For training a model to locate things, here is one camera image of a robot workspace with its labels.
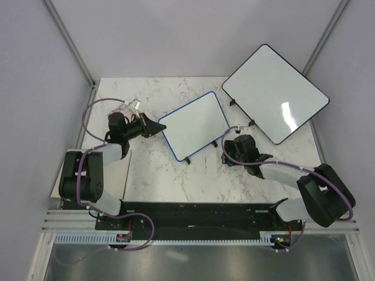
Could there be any right aluminium corner post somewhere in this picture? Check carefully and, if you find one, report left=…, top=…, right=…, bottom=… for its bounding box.
left=302, top=0, right=352, bottom=77

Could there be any left aluminium corner post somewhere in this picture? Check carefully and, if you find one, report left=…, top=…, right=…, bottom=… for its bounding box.
left=41, top=0, right=96, bottom=88

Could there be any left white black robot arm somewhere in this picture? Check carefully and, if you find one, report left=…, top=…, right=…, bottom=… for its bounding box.
left=59, top=112, right=167, bottom=230

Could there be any purple cable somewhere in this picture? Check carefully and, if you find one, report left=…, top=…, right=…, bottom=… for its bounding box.
left=221, top=125, right=354, bottom=253
left=52, top=98, right=155, bottom=266

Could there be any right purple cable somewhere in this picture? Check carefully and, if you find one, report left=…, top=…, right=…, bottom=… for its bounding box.
left=221, top=125, right=354, bottom=253

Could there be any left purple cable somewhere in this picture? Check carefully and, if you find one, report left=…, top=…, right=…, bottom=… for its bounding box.
left=52, top=98, right=155, bottom=266

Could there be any grey metal plate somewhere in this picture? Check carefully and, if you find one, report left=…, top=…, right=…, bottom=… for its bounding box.
left=51, top=145, right=131, bottom=203

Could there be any large black-framed whiteboard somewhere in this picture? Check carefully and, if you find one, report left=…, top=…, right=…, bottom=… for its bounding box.
left=221, top=44, right=330, bottom=145

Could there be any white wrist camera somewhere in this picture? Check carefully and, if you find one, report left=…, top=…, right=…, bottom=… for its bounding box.
left=233, top=125, right=245, bottom=134
left=123, top=99, right=141, bottom=115

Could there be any aluminium slotted rail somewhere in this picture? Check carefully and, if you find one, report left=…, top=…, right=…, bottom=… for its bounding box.
left=40, top=209, right=360, bottom=234

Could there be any colourful patterned packet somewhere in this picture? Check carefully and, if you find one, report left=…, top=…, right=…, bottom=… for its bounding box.
left=107, top=103, right=139, bottom=119

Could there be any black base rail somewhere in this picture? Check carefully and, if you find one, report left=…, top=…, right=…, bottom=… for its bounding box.
left=94, top=202, right=302, bottom=239

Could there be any aluminium corner post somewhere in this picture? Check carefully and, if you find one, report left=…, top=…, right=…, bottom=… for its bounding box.
left=41, top=0, right=96, bottom=88
left=302, top=0, right=352, bottom=77

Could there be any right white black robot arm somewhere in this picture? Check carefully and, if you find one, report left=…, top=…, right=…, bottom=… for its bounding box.
left=221, top=135, right=356, bottom=231

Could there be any small blue-framed whiteboard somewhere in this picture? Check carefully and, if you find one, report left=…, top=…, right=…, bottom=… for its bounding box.
left=158, top=91, right=229, bottom=162

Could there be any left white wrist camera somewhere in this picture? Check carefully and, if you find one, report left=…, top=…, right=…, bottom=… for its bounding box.
left=123, top=99, right=141, bottom=115

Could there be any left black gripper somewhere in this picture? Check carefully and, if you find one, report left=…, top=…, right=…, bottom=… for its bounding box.
left=123, top=113, right=166, bottom=141

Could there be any blue bone-shaped eraser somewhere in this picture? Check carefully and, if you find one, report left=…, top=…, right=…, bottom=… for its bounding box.
left=227, top=151, right=236, bottom=166

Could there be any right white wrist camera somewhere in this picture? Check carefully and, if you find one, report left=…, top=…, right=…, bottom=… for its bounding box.
left=233, top=125, right=245, bottom=134

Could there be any white slotted cable duct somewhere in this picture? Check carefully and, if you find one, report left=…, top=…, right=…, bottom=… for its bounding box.
left=54, top=233, right=291, bottom=246

